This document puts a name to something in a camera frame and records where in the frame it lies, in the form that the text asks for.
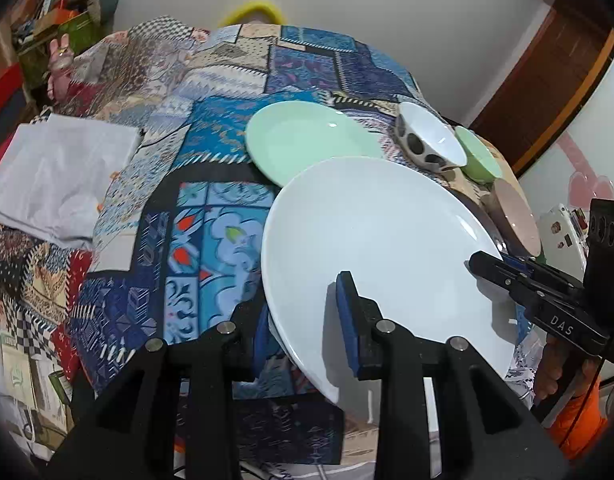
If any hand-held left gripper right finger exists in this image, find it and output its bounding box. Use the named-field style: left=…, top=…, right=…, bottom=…
left=335, top=271, right=570, bottom=480

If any red box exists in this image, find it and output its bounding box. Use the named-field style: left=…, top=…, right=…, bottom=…
left=0, top=65, right=25, bottom=126

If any large white plate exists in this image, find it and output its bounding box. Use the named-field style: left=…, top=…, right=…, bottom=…
left=260, top=156, right=518, bottom=406

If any light green plate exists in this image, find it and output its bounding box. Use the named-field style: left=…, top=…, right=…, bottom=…
left=245, top=101, right=388, bottom=188

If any light green bowl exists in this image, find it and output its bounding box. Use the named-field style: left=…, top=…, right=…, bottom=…
left=454, top=125, right=504, bottom=183

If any green cardboard box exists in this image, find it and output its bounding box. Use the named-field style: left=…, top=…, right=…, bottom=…
left=17, top=10, right=103, bottom=88

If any patchwork printed blanket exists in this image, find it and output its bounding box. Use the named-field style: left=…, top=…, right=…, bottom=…
left=0, top=15, right=538, bottom=466

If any wooden door frame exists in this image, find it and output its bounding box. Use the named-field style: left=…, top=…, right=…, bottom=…
left=469, top=0, right=614, bottom=176

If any white bowl with dark spots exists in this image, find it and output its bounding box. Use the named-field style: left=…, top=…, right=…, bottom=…
left=394, top=102, right=468, bottom=172

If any pink plush toy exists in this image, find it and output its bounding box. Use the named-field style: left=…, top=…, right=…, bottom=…
left=46, top=34, right=77, bottom=98

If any white cloth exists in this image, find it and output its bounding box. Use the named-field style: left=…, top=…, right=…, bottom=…
left=0, top=112, right=143, bottom=251

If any white cabinet door pink print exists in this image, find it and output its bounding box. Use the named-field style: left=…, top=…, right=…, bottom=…
left=517, top=45, right=614, bottom=261

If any yellow curved object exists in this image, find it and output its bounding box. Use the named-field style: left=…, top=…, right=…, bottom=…
left=217, top=0, right=285, bottom=28

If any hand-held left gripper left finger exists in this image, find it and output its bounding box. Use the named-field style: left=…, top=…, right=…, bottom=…
left=44, top=300, right=283, bottom=480

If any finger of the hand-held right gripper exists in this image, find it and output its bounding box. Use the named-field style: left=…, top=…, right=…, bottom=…
left=469, top=251, right=542, bottom=306
left=502, top=255, right=582, bottom=296

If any pile of papers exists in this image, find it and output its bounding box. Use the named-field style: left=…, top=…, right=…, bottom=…
left=0, top=330, right=74, bottom=453

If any person's right forearm orange sleeve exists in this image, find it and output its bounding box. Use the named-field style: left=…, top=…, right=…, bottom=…
left=547, top=360, right=610, bottom=461

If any pink plate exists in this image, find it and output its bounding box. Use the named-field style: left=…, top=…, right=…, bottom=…
left=487, top=179, right=542, bottom=258

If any person's right hand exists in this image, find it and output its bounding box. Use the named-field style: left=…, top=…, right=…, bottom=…
left=533, top=332, right=580, bottom=408

